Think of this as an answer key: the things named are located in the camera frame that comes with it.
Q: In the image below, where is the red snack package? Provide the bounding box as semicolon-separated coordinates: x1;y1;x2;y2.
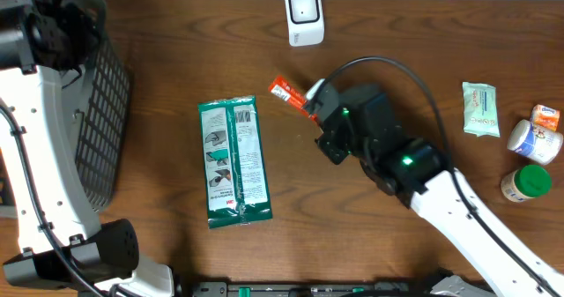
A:
269;76;317;123

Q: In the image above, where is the green white wipes pack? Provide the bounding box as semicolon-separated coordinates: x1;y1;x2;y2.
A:
462;82;500;137

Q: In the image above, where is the green lid jar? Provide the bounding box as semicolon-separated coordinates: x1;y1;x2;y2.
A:
501;165;552;203

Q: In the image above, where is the orange Kleenex tissue pack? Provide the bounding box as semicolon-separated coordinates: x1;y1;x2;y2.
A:
531;104;560;131

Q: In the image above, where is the white round tub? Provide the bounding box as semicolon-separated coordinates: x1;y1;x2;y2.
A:
507;120;563;166

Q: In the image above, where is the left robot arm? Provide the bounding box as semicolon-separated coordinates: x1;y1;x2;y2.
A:
1;0;182;296

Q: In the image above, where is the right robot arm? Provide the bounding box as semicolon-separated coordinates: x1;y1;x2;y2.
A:
305;80;563;296

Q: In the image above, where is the white barcode scanner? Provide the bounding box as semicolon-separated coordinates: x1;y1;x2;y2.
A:
285;0;325;47

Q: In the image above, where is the grey plastic shopping basket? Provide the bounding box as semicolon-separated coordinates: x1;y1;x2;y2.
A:
0;0;132;219

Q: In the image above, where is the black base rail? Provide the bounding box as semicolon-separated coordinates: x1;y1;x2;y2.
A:
189;280;494;297

